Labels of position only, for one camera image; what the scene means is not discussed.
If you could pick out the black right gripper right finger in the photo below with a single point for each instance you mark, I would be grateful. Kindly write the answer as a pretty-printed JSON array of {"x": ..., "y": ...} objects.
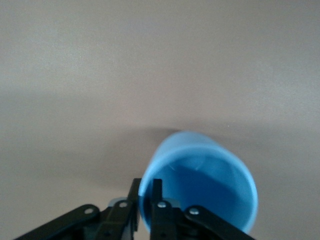
[{"x": 170, "y": 222}]

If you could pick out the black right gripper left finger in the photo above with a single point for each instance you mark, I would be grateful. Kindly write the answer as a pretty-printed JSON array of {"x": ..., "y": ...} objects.
[{"x": 117, "y": 220}]

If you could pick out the blue cup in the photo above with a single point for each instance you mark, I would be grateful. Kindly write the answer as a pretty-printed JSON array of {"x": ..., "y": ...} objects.
[{"x": 205, "y": 180}]

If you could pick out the brown table cover sheet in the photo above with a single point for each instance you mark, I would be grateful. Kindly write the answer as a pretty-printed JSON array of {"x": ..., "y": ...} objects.
[{"x": 100, "y": 75}]

